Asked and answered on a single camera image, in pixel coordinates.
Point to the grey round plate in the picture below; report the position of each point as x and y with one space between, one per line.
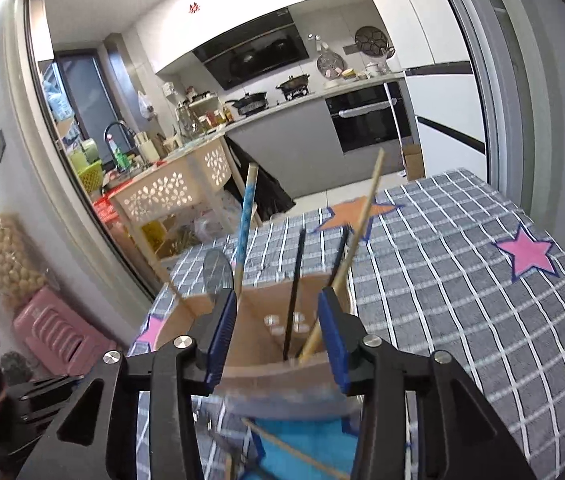
330 63

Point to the dark wall switch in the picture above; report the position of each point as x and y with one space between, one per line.
0 146

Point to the cream perforated basket cart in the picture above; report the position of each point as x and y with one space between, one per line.
162 190

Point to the black chopstick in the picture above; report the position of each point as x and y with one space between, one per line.
340 257
293 300

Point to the beige plastic utensil holder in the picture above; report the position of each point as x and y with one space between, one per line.
257 340

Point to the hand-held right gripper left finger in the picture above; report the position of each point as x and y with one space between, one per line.
222 340

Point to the red paper cabinet decoration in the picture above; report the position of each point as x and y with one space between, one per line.
194 8

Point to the black built-in oven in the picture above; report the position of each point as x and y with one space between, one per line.
362 120

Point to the black round steamer rack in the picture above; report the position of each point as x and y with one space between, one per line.
372 41

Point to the white hanging plastic bag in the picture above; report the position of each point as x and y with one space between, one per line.
144 106

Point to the grey checkered star tablecloth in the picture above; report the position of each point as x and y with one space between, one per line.
437 310

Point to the dark cooking pot with lid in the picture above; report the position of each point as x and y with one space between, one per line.
295 83

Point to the cardboard box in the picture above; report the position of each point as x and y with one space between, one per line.
412 162

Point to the black wok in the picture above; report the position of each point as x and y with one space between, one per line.
250 101

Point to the black cloth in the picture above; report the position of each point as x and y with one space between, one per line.
267 190

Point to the clear bag of nuts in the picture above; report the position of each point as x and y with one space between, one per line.
7 255

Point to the blue patterned wooden chopstick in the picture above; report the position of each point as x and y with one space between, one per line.
246 220

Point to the black range hood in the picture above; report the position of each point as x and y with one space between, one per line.
252 55

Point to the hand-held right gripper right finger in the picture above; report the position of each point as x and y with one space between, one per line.
335 340

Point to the black kitchen faucet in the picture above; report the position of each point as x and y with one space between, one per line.
112 127

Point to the pink plastic stool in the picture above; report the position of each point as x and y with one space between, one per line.
57 325

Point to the white upper kitchen cabinets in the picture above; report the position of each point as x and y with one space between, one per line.
242 5

